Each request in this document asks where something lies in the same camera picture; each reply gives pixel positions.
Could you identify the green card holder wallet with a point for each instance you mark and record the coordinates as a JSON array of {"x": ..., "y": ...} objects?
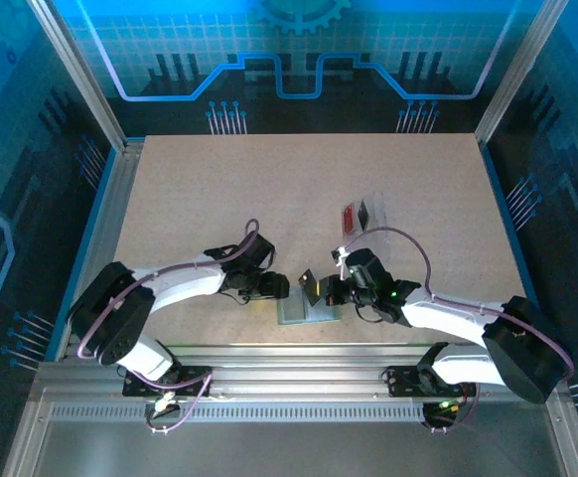
[{"x": 294, "y": 313}]

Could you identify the clear acrylic card stand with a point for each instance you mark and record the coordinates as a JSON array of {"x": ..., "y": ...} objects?
[{"x": 381, "y": 233}]

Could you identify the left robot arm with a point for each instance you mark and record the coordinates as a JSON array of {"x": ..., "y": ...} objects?
[{"x": 185, "y": 285}]

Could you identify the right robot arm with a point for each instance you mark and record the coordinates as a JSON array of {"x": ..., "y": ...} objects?
[{"x": 448, "y": 318}]

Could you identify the red card yellow lettering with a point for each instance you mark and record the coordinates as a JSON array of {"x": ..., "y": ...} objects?
[{"x": 351, "y": 223}]

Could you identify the grey metal panel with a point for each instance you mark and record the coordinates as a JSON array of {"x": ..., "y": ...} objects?
[{"x": 294, "y": 447}]

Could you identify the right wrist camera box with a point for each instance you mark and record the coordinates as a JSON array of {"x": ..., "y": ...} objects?
[{"x": 342, "y": 258}]

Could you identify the aluminium frame rail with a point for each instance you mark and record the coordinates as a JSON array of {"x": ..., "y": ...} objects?
[{"x": 294, "y": 372}]

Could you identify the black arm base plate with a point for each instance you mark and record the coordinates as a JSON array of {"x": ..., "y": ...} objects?
[
  {"x": 403, "y": 382},
  {"x": 194, "y": 385}
]

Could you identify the aluminium side rail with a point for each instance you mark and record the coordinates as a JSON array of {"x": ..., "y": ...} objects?
[{"x": 106, "y": 238}]

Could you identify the aluminium corner post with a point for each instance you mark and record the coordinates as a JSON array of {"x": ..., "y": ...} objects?
[
  {"x": 81, "y": 74},
  {"x": 517, "y": 74}
]

